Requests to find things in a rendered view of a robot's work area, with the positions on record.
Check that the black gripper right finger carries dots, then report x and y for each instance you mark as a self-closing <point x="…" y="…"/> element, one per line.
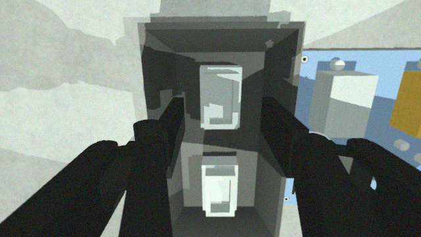
<point x="332" y="182"/>

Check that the yellow block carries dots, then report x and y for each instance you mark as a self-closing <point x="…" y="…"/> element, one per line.
<point x="406" y="114"/>

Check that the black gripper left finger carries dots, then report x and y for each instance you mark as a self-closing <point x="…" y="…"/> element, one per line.
<point x="80" y="200"/>

